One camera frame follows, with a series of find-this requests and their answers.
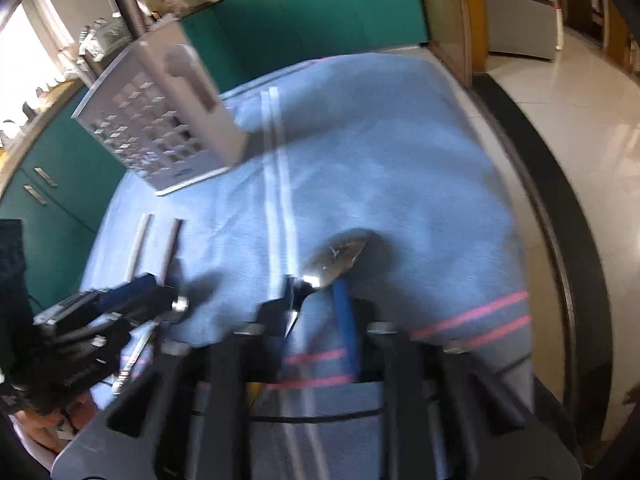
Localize gold handled steel spoon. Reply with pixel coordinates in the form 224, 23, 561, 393
246, 227, 374, 401

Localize white chopstick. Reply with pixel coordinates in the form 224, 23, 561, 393
126, 212, 153, 282
157, 218, 183, 286

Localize left hand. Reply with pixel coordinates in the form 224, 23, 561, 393
14, 391, 99, 455

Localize blue striped cloth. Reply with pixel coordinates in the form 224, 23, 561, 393
79, 52, 539, 480

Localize teal lower cabinets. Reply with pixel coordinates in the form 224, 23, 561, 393
1, 0, 427, 311

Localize white perforated utensil basket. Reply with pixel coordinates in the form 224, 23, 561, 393
72, 20, 248, 196

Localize wooden sliding glass door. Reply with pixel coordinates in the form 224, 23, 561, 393
422, 0, 488, 88

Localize silver refrigerator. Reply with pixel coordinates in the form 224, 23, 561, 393
486, 0, 561, 61

